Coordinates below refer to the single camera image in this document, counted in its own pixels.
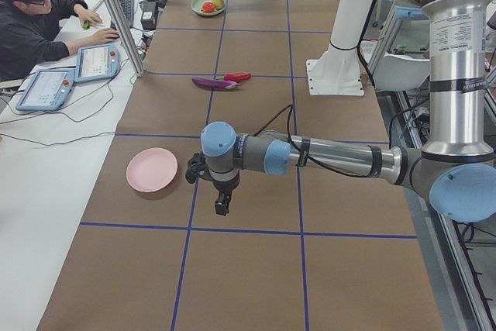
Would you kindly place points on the aluminium frame post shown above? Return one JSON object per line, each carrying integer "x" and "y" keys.
{"x": 123, "y": 28}

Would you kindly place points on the purple eggplant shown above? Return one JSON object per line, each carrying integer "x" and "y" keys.
{"x": 215, "y": 84}

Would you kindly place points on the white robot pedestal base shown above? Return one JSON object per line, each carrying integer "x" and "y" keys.
{"x": 337, "y": 71}

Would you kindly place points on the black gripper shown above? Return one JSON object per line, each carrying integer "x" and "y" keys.
{"x": 225, "y": 187}

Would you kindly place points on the red chili pepper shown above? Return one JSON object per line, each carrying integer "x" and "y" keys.
{"x": 237, "y": 77}

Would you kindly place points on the green plate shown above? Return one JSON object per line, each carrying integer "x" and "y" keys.
{"x": 196, "y": 6}

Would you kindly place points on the pink plate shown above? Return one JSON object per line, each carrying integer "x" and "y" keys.
{"x": 151, "y": 170}

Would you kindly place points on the red pomegranate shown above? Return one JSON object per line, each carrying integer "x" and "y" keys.
{"x": 208, "y": 7}

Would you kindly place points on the near blue teach pendant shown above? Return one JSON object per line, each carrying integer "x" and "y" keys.
{"x": 48, "y": 90}

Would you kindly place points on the white chair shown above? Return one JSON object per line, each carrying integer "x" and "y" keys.
{"x": 400, "y": 72}

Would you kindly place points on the blue teach pendant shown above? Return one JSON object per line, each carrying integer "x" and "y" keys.
{"x": 48, "y": 90}
{"x": 96, "y": 63}

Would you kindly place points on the black power adapter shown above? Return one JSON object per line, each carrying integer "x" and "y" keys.
{"x": 149, "y": 16}

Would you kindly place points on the yellow pink peach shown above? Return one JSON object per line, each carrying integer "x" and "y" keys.
{"x": 218, "y": 4}

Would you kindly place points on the black keyboard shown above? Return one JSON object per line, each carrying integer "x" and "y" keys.
{"x": 128, "y": 8}

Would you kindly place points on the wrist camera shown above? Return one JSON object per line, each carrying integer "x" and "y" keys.
{"x": 197, "y": 169}

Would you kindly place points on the seated person in black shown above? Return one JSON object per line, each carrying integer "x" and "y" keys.
{"x": 29, "y": 29}

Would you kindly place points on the black computer mouse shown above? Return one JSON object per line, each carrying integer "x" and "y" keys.
{"x": 111, "y": 37}

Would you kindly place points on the far blue teach pendant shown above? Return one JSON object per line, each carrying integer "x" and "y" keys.
{"x": 96, "y": 63}

